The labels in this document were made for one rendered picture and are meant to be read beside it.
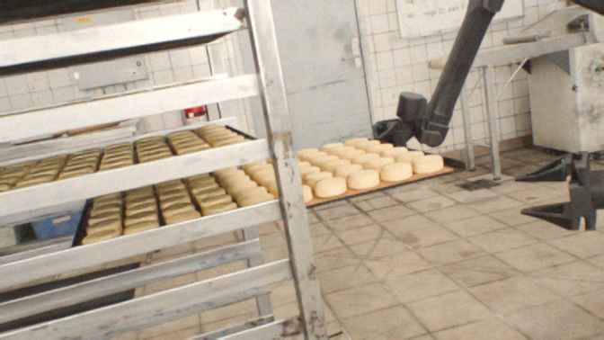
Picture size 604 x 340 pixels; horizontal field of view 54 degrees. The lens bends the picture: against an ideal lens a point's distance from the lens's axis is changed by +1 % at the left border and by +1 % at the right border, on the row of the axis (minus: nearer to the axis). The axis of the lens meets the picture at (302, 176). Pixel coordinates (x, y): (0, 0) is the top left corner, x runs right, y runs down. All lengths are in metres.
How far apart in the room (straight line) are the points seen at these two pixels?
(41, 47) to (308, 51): 4.18
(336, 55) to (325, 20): 0.29
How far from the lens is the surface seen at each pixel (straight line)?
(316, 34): 4.93
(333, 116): 4.97
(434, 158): 0.97
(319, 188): 0.90
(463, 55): 1.52
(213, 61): 1.23
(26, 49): 0.81
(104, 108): 0.80
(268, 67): 0.79
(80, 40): 0.80
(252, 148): 0.82
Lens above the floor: 1.18
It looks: 12 degrees down
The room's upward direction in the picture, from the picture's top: 10 degrees counter-clockwise
